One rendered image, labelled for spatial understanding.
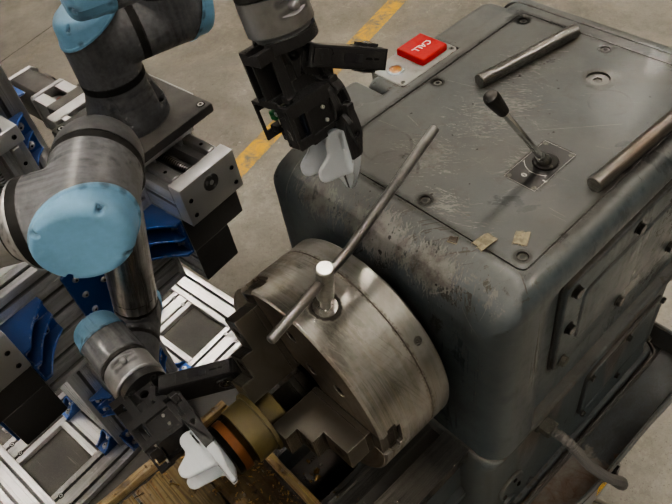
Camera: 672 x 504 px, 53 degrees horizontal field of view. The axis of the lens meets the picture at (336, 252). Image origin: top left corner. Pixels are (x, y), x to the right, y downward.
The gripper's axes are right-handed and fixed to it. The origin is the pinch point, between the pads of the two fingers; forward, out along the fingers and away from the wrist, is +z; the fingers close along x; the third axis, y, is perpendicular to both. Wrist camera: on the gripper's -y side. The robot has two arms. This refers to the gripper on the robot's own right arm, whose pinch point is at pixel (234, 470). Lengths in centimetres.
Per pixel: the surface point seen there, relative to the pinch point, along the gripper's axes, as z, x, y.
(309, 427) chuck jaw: 3.6, 2.3, -10.3
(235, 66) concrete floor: -234, -108, -137
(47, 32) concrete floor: -359, -108, -88
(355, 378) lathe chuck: 7.2, 11.2, -16.4
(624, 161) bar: 13, 19, -60
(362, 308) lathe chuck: 2.3, 14.4, -22.7
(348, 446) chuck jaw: 9.3, 2.8, -12.0
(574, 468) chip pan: 21, -54, -54
